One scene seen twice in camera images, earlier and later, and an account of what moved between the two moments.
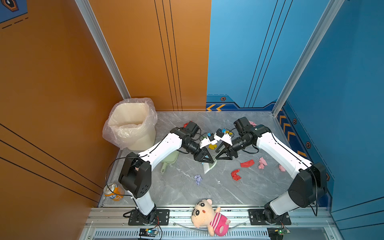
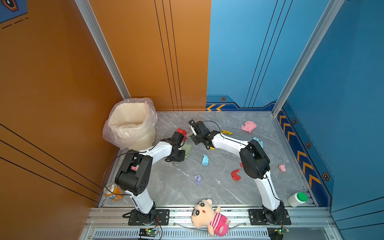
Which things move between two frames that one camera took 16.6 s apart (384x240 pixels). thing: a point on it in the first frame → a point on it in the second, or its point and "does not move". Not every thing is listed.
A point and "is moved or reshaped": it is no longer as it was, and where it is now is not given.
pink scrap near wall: (282, 168) does not move
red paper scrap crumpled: (234, 176) does not move
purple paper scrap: (198, 178) does not move
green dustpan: (171, 159) is moved or reshaped
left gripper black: (203, 152) → (182, 158)
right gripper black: (225, 150) → (196, 142)
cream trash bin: (133, 125) does not move
